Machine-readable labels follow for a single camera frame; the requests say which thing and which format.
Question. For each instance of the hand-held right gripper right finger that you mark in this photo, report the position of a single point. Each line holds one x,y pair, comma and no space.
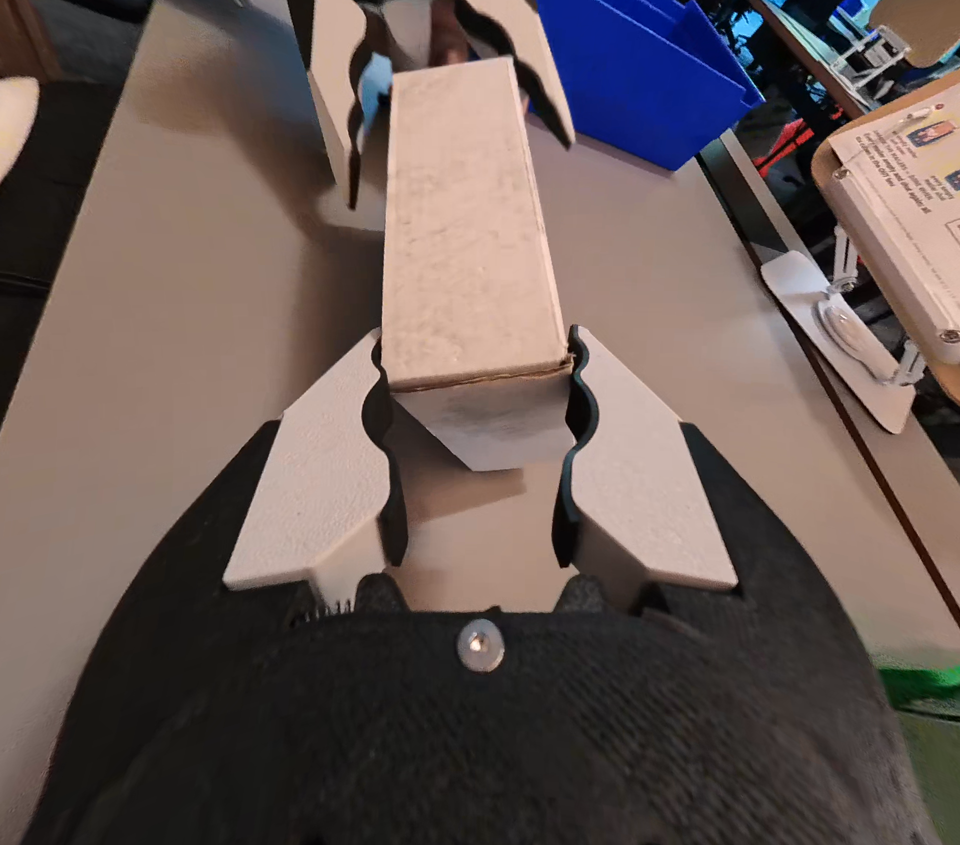
645,485

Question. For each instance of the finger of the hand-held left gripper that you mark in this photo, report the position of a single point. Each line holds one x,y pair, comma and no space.
334,57
510,12

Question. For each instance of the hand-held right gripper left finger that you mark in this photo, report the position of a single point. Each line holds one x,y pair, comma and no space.
315,485

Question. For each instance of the blue plastic bin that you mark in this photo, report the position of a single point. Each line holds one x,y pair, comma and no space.
637,80

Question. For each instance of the white cardboard mailer box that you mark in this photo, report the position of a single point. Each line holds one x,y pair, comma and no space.
465,222

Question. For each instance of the green plastic bin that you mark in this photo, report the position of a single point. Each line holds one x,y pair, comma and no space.
922,687

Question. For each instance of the grey desk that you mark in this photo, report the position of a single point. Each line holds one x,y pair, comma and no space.
930,485
187,260

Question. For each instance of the person's left hand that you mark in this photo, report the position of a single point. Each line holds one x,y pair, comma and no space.
450,31

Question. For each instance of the wooden table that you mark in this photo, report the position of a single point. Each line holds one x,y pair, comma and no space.
795,35

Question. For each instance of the wooden cabinet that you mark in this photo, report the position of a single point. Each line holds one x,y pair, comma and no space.
22,35

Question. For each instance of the clear acrylic holder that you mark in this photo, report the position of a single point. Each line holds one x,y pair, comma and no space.
870,61

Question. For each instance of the printed instruction sheet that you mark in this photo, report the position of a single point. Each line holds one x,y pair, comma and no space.
915,185

